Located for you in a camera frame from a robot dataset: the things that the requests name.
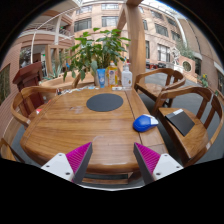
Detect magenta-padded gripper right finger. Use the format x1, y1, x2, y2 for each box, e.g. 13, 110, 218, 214
133, 142, 184, 185

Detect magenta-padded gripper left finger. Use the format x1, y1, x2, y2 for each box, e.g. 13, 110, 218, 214
40, 142, 94, 184

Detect blue and white computer mouse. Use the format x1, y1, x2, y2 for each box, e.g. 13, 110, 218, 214
132, 113, 160, 133

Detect round dark grey mouse pad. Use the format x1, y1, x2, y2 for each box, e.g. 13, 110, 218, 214
86, 92, 125, 113

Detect wooden armchair with notebook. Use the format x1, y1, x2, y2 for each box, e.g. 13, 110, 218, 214
152, 85, 224, 168

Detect empty wooden armchair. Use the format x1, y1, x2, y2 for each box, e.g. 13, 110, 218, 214
133, 67, 187, 108

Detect wooden armchair with red packet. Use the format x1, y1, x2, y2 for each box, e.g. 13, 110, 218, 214
10, 85, 59, 129

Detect long wooden planter box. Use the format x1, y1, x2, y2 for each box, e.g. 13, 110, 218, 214
39, 71, 96, 90

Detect wooden chair behind plant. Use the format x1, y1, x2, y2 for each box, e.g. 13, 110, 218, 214
71, 71, 96, 89

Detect yellow flowering plant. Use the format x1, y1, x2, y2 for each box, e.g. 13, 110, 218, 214
198, 73, 210, 88

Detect spiky agave plant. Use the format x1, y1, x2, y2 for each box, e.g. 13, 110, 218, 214
49, 61, 64, 79

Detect white pump dispenser bottle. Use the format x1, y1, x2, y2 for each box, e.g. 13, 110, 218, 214
121, 62, 134, 90

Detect dark red wooden lectern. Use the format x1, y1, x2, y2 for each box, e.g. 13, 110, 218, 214
12, 60, 44, 108

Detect blue squeeze tube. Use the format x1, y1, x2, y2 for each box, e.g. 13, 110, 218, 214
96, 68, 107, 89

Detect brick planter with round medallion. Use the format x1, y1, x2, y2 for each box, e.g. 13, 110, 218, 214
178, 54, 198, 79

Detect yellow dish soap bottle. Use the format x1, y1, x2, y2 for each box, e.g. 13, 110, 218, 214
107, 60, 119, 88

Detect white stone statue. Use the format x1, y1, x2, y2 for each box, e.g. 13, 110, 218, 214
169, 46, 183, 68

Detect large potted green plant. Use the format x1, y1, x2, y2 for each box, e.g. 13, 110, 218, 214
63, 27, 132, 88

